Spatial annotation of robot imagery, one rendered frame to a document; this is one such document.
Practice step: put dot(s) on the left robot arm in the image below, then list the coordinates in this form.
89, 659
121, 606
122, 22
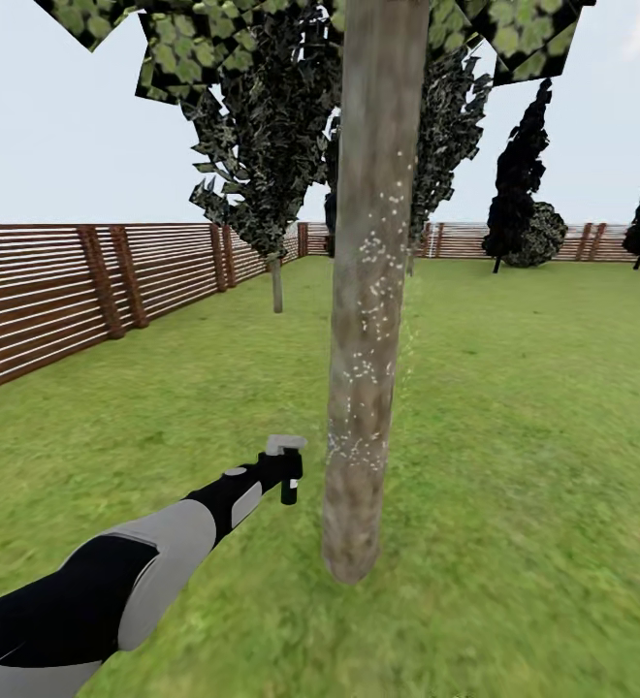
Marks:
55, 633

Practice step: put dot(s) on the pesticide atomizer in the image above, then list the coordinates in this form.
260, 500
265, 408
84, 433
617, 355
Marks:
289, 491

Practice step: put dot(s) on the bush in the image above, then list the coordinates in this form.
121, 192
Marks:
546, 238

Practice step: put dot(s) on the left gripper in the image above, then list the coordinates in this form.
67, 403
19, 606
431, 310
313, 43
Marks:
289, 465

